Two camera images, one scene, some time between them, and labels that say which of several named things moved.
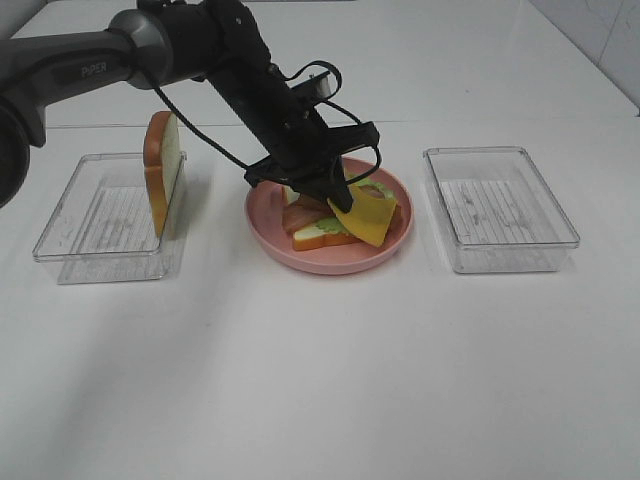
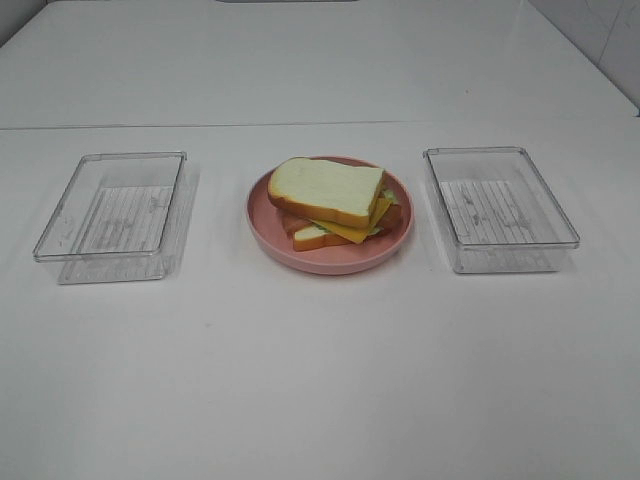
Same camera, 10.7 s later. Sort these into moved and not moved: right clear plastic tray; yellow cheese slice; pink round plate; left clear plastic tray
Moved: yellow cheese slice
Not moved: right clear plastic tray; pink round plate; left clear plastic tray
